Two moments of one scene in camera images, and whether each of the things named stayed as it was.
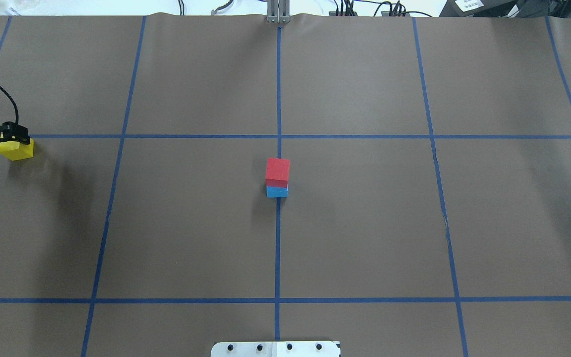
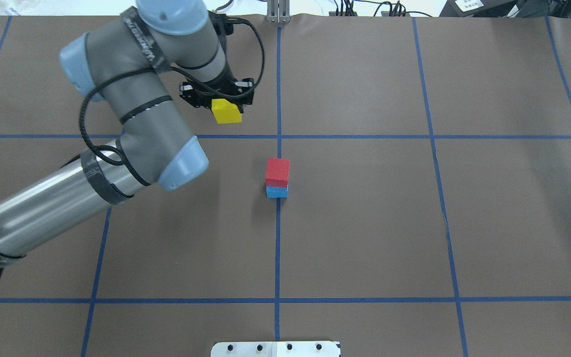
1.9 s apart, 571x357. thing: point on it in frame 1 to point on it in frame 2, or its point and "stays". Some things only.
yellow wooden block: x=16 y=150 to x=225 y=112
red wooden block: x=277 y=172 stays
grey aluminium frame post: x=278 y=11 stays
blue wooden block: x=272 y=192 stays
